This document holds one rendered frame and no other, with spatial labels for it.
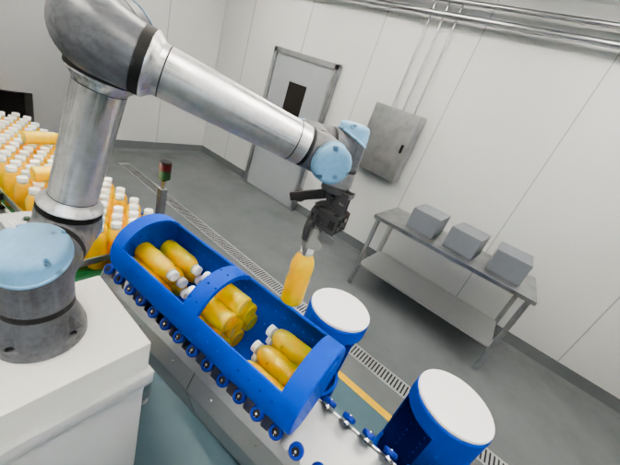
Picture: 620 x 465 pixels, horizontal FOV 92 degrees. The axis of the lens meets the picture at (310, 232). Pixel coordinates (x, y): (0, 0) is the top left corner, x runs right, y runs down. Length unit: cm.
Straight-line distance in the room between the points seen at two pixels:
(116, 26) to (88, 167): 30
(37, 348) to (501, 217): 382
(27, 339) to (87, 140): 38
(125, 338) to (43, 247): 26
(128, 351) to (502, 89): 384
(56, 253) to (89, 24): 37
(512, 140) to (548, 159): 38
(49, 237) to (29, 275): 8
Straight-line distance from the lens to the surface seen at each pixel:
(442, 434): 126
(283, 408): 90
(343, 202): 75
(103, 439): 100
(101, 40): 51
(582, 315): 420
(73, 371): 78
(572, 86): 396
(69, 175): 73
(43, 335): 78
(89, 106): 68
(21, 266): 68
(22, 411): 78
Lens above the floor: 185
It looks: 24 degrees down
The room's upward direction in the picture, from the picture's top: 20 degrees clockwise
